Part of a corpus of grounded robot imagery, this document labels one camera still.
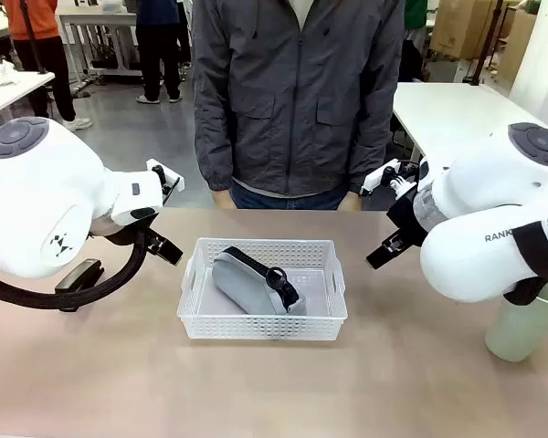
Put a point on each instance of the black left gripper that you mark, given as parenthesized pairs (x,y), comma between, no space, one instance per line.
(153,238)

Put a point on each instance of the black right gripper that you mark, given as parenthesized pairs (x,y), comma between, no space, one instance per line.
(408,214)

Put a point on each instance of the black stapler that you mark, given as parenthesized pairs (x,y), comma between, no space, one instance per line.
(80,276)

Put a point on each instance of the pale green plastic cup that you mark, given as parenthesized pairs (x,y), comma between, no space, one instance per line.
(516,333)

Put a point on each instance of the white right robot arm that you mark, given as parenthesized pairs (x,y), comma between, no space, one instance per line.
(479,214)

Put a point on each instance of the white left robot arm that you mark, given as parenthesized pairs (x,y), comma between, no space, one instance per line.
(41,191)

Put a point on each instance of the white perforated plastic basket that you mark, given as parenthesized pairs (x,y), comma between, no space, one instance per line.
(237,326)

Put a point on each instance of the person's left hand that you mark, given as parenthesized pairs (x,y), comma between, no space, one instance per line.
(350,204)

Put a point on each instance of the person's right hand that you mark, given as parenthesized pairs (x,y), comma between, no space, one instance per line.
(224,201)

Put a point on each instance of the black wrist watch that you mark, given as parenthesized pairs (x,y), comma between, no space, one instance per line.
(355,189)

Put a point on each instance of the large white table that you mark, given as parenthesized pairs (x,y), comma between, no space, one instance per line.
(452,114)

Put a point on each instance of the person in grey zip jacket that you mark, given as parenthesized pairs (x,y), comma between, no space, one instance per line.
(297,100)

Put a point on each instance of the black backpack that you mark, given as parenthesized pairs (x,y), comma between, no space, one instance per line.
(411,61)

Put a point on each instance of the person in dark blue clothes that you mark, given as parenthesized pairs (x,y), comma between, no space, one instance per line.
(157,50)

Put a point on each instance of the white table with cloth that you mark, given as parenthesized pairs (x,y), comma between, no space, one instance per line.
(9,98)

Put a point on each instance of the person in orange top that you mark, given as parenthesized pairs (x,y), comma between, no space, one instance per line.
(50,59)

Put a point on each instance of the black tripod pole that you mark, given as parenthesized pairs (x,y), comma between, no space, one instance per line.
(484,45)

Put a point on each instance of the white background workbench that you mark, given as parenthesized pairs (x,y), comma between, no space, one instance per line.
(100,27)

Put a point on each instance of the person in green shirt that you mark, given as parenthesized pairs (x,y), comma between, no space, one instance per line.
(414,18)

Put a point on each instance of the large cardboard box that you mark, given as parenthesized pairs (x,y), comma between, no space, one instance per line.
(461,27)

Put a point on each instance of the tall cardboard box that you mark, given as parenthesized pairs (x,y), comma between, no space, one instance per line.
(518,45)

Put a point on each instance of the black stand pole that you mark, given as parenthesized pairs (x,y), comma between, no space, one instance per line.
(33,36)

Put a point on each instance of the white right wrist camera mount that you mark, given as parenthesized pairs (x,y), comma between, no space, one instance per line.
(376,179)

